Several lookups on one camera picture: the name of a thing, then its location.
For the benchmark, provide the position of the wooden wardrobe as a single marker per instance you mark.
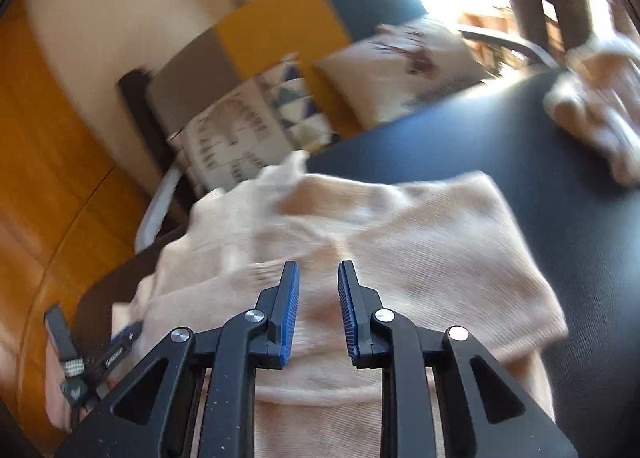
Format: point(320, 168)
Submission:
point(40, 163)

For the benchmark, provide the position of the grey yellow blue sofa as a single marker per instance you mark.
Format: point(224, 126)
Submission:
point(280, 23)

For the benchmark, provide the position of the pinkish beige knit sweater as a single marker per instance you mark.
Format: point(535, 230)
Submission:
point(400, 248)

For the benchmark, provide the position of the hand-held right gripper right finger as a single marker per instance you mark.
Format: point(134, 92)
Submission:
point(347, 313)

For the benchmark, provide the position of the deer print pillow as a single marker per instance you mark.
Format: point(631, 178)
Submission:
point(400, 68)

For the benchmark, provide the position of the tan knit sweater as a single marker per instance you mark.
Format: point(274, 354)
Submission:
point(595, 123)

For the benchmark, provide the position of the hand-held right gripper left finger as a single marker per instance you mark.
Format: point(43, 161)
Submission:
point(290, 313)

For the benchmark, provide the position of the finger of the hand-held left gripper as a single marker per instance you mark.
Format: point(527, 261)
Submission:
point(117, 348)
point(57, 333)

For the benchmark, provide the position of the tiger print pillow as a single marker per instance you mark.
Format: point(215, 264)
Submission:
point(235, 138)

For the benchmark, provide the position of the black rolled mat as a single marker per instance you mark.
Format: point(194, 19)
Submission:
point(137, 103)

